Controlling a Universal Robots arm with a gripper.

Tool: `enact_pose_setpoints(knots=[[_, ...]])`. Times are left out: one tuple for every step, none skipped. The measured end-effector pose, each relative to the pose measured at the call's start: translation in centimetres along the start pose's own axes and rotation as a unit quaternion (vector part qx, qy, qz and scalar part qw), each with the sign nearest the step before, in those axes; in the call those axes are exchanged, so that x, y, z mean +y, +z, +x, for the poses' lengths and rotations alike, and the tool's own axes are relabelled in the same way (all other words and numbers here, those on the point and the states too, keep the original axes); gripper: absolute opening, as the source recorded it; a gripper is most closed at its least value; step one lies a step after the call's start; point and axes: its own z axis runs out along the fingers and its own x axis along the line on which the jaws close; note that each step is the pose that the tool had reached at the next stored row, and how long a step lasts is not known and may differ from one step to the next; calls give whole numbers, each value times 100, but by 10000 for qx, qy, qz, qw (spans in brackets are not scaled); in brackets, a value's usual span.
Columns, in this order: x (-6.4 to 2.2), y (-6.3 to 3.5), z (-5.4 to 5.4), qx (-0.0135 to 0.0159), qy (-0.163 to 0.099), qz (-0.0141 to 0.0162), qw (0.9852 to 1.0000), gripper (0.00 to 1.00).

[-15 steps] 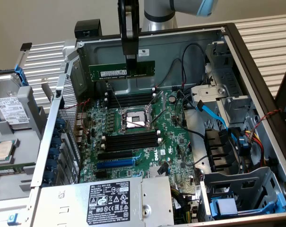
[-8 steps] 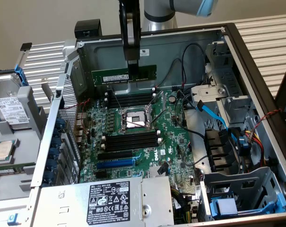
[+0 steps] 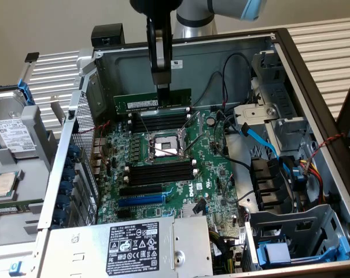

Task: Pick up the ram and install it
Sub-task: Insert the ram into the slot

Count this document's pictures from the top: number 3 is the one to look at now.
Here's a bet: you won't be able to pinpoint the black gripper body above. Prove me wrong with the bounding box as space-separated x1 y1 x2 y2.
130 0 183 20

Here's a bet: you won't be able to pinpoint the green RAM stick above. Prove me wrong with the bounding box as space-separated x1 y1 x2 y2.
0 202 34 214
113 87 192 116

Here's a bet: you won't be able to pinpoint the open PC case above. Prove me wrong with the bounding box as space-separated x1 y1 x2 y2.
36 27 350 278

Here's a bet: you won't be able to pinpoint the black box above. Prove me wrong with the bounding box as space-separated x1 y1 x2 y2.
90 24 126 48

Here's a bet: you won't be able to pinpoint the metal socket cover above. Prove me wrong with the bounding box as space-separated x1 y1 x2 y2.
179 110 207 138

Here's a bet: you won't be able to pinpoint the CPU socket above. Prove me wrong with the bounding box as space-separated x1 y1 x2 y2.
145 129 193 166

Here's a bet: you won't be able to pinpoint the green motherboard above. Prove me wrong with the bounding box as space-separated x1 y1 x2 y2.
90 107 250 272

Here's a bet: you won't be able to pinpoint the long black expansion slot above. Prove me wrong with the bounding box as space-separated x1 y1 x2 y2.
119 184 164 197

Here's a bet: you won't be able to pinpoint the metal drive cage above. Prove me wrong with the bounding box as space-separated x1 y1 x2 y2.
233 50 318 158
243 203 350 272

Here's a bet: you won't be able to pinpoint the blue card retention clip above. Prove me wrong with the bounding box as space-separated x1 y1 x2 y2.
60 180 73 195
51 208 68 227
61 166 76 182
57 193 72 211
67 143 82 163

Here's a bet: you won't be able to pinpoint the blue expansion slot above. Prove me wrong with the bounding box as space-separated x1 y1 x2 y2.
117 194 166 208

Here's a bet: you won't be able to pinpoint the silver chipset heat sink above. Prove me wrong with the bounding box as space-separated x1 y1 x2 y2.
181 204 206 218

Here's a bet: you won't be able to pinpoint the black plastic shroud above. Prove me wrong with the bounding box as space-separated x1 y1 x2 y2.
249 156 290 213

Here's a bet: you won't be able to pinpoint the hard disk in blue carrier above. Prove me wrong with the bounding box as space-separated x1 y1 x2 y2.
0 79 39 159

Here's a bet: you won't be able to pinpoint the grey parts rack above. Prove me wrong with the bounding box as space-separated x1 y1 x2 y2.
0 105 59 247

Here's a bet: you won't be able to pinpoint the silver power supply unit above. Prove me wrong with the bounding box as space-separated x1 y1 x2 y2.
45 215 215 278

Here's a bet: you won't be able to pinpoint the silver CPU chip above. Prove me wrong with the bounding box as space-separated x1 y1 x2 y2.
0 170 20 201

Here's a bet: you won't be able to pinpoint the blue disk carrier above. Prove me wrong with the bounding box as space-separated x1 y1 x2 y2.
255 241 350 269

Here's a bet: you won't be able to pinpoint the blue case latch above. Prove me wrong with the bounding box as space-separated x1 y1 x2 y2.
8 259 23 276

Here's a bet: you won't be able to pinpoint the thin black wire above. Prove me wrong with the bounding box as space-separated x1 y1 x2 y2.
191 71 225 110

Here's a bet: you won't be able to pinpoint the black looped wire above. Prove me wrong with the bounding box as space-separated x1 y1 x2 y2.
222 53 253 111

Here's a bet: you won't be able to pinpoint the red black twisted wire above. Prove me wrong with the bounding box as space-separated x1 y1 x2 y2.
75 119 111 136
303 132 348 175

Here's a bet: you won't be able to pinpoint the thick black wire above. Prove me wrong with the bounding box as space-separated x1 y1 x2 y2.
213 109 253 175

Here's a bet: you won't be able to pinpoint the blue SATA wire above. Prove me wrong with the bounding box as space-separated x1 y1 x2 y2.
240 122 305 184

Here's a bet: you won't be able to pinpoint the grey wire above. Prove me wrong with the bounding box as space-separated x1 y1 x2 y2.
220 173 257 204

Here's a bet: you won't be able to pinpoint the yellow red power wires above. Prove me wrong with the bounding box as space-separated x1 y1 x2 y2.
298 160 328 204

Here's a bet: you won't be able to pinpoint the power supply wire bundle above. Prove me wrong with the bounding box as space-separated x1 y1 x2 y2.
208 228 242 275

